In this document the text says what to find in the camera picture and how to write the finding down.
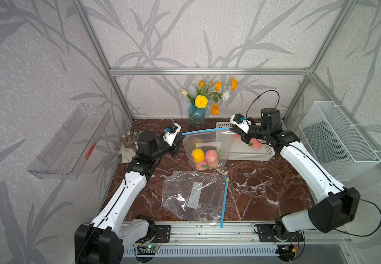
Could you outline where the circuit board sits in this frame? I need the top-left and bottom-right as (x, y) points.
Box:
(136, 245), (157, 255)
(276, 245), (296, 256)

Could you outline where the white perforated plastic basket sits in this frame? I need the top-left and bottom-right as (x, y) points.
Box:
(226, 129), (275, 162)

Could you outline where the white wire mesh basket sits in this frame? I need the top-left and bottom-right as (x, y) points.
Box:
(299, 101), (381, 182)

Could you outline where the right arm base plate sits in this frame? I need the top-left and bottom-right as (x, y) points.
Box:
(253, 224), (305, 243)

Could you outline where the right circuit board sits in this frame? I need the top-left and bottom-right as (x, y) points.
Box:
(276, 245), (296, 256)

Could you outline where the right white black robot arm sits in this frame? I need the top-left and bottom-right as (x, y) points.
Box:
(230, 108), (360, 239)

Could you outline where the pink peach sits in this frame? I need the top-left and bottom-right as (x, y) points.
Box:
(205, 150), (219, 168)
(248, 139), (263, 150)

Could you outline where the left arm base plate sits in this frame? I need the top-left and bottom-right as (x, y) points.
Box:
(135, 224), (171, 244)

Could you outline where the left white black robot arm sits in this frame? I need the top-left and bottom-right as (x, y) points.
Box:
(75, 123), (185, 264)

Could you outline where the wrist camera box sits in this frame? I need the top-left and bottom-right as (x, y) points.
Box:
(230, 113), (252, 135)
(163, 123), (181, 146)

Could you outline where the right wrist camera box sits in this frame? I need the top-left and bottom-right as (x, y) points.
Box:
(230, 113), (252, 135)

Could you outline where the brown wooden brush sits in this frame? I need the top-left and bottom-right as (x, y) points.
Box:
(122, 131), (137, 149)

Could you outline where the orange yellow flower bouquet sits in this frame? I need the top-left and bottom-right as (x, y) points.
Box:
(181, 78), (239, 116)

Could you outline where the left circuit board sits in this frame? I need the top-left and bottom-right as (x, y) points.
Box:
(136, 245), (157, 255)

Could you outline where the clear zip-top bag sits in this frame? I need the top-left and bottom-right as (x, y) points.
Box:
(183, 127), (233, 171)
(161, 171), (229, 228)

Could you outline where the aluminium frame rail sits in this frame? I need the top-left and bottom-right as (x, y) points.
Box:
(74, 222), (356, 246)

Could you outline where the yellow peach with leaf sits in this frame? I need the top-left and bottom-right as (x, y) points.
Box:
(191, 148), (205, 163)

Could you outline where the blue glass vase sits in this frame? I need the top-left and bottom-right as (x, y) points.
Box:
(188, 103), (206, 127)

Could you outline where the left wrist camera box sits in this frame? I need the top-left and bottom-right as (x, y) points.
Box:
(163, 123), (181, 146)

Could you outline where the clear plastic wall tray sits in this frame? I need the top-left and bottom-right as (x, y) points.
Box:
(27, 103), (112, 180)

